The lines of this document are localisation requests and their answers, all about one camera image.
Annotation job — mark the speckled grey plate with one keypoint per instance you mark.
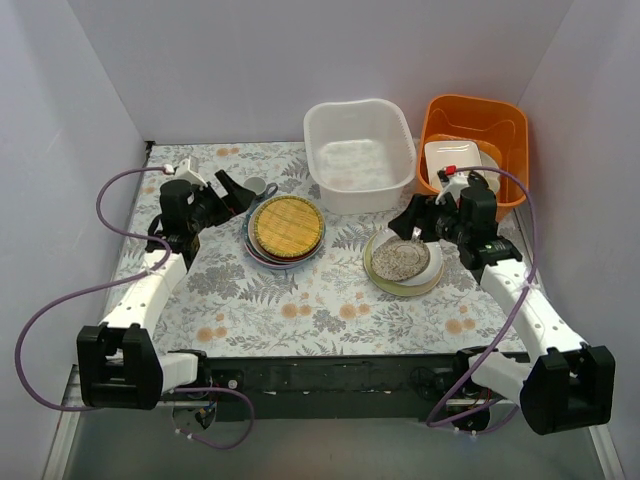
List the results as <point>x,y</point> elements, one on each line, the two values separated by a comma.
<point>399,260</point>

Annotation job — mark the pale green plate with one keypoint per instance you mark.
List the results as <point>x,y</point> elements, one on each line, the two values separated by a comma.
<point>400,289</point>

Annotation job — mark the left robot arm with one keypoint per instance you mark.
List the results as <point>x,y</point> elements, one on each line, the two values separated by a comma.
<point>119,366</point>

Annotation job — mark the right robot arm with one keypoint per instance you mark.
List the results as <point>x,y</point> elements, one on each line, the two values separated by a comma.
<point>550,374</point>

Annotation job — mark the white square dish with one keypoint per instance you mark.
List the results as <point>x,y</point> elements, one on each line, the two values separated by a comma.
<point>442,154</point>

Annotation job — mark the red-brown plate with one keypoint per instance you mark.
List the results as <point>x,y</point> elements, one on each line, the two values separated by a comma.
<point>285,260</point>

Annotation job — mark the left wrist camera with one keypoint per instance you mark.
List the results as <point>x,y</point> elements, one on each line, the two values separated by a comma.
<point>187,169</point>

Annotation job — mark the white round dish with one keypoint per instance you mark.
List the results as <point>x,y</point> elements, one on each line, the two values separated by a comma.
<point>492,178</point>

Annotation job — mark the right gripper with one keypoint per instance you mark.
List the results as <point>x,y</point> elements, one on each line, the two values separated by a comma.
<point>420,220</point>

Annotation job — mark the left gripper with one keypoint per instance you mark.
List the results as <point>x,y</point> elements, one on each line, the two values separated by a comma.
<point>220,201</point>

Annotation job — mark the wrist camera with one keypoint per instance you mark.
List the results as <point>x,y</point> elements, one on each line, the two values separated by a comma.
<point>453,182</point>
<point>187,169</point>

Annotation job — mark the white plastic bin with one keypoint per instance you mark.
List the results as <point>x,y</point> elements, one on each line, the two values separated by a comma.
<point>361,154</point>

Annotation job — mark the orange plastic bin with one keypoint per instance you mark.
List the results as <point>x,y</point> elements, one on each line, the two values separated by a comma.
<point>499,129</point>

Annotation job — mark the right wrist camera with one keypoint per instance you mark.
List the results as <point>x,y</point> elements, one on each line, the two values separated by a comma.
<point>453,182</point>

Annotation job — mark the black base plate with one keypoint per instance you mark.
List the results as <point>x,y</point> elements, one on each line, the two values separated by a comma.
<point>332,387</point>

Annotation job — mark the teal embossed plate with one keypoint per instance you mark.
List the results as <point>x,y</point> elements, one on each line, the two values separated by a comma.
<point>254,205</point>

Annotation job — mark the bamboo pattern plate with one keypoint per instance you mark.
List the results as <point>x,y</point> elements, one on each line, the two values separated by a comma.
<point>287,227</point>

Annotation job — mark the grey-blue mug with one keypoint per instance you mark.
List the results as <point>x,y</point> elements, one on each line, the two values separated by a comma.
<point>260,188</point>

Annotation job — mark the lavender blue plate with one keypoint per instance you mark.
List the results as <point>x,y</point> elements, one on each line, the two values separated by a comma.
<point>268,263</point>

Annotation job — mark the cream and blue plate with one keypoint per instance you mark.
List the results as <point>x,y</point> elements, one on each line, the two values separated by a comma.
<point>251,233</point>

